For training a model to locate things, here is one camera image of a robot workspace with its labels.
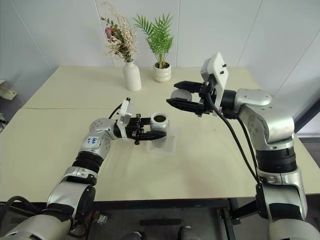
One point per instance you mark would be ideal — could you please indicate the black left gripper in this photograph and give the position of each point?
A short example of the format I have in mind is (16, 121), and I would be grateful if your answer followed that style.
(132, 127)

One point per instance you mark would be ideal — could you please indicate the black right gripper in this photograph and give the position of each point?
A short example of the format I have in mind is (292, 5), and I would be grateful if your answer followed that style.
(207, 100)

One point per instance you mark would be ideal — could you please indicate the silver can lid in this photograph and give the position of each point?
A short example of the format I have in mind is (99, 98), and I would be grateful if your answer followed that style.
(181, 95)

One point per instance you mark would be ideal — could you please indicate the silver can with red stripe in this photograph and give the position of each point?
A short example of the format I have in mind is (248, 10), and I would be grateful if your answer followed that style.
(160, 127)

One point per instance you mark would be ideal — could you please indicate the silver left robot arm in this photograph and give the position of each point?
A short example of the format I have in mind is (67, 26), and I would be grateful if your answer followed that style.
(100, 146)

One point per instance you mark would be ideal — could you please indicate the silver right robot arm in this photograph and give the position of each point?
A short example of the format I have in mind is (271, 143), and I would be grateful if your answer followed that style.
(275, 125)

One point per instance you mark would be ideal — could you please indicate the clear plastic tray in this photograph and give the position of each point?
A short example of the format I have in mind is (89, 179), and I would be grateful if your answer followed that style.
(171, 147)

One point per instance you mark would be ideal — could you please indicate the white ribbed plant pot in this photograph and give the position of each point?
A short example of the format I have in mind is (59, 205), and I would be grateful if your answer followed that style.
(162, 73)

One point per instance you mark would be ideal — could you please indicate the white ceramic vase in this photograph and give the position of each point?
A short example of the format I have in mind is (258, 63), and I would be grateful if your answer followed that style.
(132, 77)

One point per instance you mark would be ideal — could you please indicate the green palm plant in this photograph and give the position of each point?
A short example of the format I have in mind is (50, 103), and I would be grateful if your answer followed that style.
(160, 35)

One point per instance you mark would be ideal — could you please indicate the dried flower bouquet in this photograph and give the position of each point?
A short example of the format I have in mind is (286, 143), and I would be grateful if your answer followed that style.
(120, 40)

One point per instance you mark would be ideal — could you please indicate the crumpled clear plastic piece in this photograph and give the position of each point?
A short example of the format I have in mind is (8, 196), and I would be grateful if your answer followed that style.
(102, 218)

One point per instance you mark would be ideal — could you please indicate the dark rounded shape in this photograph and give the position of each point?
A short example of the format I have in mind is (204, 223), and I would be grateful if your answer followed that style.
(185, 232)
(135, 236)

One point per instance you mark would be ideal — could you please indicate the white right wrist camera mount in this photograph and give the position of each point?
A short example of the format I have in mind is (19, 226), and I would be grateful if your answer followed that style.
(220, 70)

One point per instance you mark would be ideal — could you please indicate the black metal table frame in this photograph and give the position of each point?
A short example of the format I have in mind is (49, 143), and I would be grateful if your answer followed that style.
(162, 203)

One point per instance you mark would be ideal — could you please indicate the white object with bracket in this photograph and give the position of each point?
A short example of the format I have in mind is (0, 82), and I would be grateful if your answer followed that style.
(6, 91)

